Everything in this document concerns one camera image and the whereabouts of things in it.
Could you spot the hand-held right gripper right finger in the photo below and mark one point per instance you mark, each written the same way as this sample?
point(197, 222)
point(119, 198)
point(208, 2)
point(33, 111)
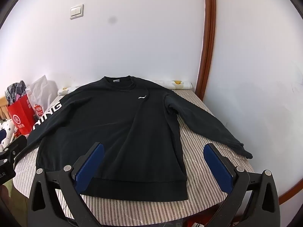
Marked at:
point(216, 167)

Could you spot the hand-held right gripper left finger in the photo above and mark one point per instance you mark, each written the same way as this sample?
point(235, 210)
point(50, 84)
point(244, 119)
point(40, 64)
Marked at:
point(91, 167)

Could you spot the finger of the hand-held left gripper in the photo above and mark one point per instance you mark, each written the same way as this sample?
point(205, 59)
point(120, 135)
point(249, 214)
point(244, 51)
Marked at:
point(16, 145)

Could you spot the black sweatshirt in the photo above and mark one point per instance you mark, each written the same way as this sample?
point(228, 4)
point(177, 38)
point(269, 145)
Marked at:
point(113, 123)

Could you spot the white spotted cloth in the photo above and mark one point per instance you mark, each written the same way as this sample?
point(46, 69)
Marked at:
point(7, 127)

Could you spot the red paper bag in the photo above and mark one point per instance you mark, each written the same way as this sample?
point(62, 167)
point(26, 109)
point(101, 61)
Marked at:
point(21, 118)

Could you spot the striped quilt bed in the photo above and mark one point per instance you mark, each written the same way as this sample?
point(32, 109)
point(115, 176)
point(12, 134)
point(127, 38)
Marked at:
point(203, 134)

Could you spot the plaid cloth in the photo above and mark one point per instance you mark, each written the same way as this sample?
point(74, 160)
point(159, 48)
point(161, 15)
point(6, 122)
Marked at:
point(16, 91)

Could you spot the white plastic bag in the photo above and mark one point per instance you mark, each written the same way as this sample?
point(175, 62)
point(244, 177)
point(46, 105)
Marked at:
point(43, 89)

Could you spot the brown wooden trim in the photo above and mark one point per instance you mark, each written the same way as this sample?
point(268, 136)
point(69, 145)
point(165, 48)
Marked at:
point(292, 175)

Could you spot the white printed mat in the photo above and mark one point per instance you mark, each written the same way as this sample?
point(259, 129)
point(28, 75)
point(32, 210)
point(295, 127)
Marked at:
point(180, 84)

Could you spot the brown wooden door frame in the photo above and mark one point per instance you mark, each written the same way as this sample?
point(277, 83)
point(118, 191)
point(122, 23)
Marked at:
point(208, 40)

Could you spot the white wall light switch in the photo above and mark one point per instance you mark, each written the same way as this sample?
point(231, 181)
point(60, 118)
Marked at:
point(76, 11)

